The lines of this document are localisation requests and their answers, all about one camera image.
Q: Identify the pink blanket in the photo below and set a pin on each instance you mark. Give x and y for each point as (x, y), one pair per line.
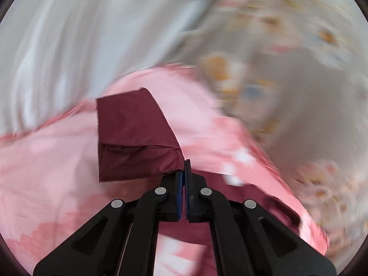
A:
(43, 178)

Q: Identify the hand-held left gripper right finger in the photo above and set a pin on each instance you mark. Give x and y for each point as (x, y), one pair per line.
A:
(187, 189)

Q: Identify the grey floral quilt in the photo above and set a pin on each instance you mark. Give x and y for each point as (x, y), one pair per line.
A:
(302, 92)

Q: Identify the maroon puffer jacket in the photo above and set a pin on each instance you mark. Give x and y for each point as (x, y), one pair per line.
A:
(129, 126)

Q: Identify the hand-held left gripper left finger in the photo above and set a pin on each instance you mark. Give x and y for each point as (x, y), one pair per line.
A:
(180, 189)

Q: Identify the white bed sheet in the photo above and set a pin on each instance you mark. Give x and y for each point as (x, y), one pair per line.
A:
(72, 34)

